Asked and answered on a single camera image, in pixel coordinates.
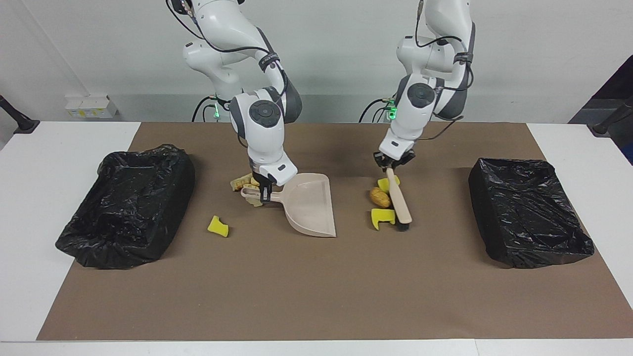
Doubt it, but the brown cork-like lump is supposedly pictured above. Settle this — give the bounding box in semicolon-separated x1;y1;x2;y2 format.
369;188;392;208

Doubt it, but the beige plastic dustpan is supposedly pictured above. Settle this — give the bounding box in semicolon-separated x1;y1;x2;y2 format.
241;173;337;238

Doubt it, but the beige hand brush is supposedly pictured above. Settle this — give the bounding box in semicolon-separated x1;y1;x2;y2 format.
386;167;413;232

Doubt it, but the small yellow sponge wedge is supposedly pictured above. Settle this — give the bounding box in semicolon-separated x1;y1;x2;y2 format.
207;215;230;238

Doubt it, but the notched yellow sponge piece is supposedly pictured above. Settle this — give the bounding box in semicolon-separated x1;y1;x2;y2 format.
371;208;396;231

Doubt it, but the black bag-lined bin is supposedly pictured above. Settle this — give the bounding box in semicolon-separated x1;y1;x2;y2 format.
469;158;595;269
55;144;196;270

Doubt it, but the brown table mat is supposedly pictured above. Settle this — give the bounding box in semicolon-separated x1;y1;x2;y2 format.
36;122;633;342

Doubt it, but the white box on table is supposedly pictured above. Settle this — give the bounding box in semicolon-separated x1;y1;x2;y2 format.
65;95;119;119

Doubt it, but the black stand foot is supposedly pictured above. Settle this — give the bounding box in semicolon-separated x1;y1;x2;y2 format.
588;96;633;136
0;95;40;134

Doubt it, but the dark blue panel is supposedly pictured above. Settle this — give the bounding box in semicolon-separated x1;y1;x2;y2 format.
569;54;633;166

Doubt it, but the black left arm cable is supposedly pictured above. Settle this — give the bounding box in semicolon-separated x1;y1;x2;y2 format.
414;0;476;142

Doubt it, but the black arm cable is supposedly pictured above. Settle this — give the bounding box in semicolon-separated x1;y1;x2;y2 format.
166;0;288;99
414;0;476;142

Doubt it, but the black base power cable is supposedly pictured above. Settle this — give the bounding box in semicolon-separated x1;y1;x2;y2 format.
359;98;395;123
192;96;218;123

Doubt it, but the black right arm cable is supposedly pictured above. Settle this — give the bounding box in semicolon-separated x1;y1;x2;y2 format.
166;0;288;99

